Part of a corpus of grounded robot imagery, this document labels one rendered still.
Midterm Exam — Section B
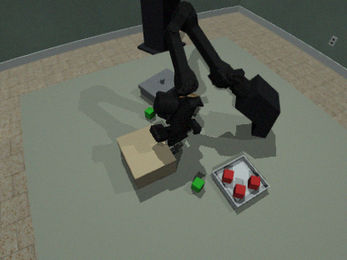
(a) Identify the green block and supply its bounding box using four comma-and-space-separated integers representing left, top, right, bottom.
191, 177, 205, 193
144, 107, 155, 120

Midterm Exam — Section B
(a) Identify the red block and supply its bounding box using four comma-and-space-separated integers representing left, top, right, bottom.
233, 184, 246, 199
222, 169, 234, 183
248, 175, 260, 190

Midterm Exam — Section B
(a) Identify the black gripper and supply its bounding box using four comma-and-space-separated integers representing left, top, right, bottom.
149, 113, 202, 147

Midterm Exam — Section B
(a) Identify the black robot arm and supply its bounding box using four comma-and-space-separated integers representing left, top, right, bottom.
153, 1, 256, 124

